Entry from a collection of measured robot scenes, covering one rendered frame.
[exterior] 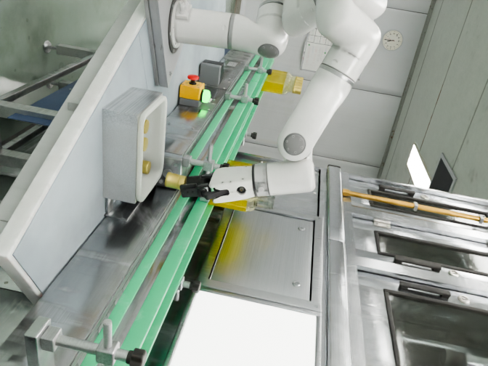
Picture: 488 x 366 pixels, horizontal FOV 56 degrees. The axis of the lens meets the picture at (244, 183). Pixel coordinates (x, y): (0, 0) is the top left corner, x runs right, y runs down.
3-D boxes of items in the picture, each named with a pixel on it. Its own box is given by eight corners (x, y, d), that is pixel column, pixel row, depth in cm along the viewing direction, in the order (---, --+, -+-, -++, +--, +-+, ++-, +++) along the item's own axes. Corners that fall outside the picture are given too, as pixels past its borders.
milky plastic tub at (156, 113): (104, 199, 108) (139, 206, 107) (103, 108, 97) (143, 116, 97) (131, 168, 123) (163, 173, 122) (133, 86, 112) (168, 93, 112)
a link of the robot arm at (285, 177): (311, 123, 98) (311, 123, 107) (261, 129, 100) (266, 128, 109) (317, 193, 100) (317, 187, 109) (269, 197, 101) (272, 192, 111)
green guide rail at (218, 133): (185, 163, 127) (213, 168, 126) (186, 160, 126) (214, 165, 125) (263, 43, 280) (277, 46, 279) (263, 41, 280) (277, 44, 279)
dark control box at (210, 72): (197, 83, 182) (218, 86, 182) (199, 63, 179) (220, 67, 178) (202, 78, 190) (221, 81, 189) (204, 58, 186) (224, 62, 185)
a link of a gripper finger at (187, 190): (208, 200, 103) (179, 202, 104) (210, 194, 106) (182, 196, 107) (205, 187, 102) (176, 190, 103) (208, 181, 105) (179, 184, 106)
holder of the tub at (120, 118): (103, 216, 111) (134, 223, 110) (102, 108, 98) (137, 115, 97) (130, 184, 126) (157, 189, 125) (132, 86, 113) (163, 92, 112)
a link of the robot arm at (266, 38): (226, 35, 120) (287, 43, 119) (234, -3, 125) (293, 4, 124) (227, 59, 129) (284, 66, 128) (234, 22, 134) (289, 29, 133)
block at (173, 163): (154, 186, 126) (179, 192, 126) (156, 155, 122) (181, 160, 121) (158, 181, 129) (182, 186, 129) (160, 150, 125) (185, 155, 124)
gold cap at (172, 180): (165, 175, 105) (184, 180, 105) (170, 169, 108) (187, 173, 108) (163, 189, 107) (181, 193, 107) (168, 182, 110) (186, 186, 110)
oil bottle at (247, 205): (185, 200, 139) (255, 214, 137) (186, 184, 136) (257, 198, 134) (190, 191, 144) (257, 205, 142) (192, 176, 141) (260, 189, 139)
